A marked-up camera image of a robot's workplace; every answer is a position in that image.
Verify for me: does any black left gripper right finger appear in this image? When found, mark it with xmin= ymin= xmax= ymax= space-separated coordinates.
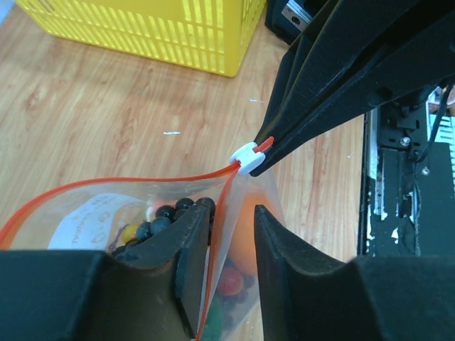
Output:
xmin=254 ymin=205 xmax=454 ymax=340

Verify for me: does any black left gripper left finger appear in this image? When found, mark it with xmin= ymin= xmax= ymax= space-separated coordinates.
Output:
xmin=1 ymin=205 xmax=210 ymax=340

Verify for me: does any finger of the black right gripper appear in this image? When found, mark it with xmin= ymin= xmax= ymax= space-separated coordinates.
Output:
xmin=255 ymin=1 xmax=417 ymax=142
xmin=252 ymin=1 xmax=454 ymax=176

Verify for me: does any red cherry tomato sprig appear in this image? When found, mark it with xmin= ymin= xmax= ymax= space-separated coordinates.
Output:
xmin=215 ymin=266 xmax=256 ymax=301

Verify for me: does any black grape bunch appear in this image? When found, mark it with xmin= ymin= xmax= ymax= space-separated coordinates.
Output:
xmin=107 ymin=197 xmax=216 ymax=256

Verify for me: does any orange persimmon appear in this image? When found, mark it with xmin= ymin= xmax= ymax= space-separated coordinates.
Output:
xmin=228 ymin=192 xmax=269 ymax=276

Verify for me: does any clear zip bag orange zipper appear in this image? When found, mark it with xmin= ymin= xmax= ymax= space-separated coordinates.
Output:
xmin=1 ymin=139 xmax=281 ymax=340

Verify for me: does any yellow plastic basket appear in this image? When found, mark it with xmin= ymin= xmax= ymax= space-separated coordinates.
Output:
xmin=17 ymin=0 xmax=266 ymax=77

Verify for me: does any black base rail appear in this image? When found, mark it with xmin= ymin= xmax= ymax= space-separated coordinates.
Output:
xmin=357 ymin=87 xmax=454 ymax=256

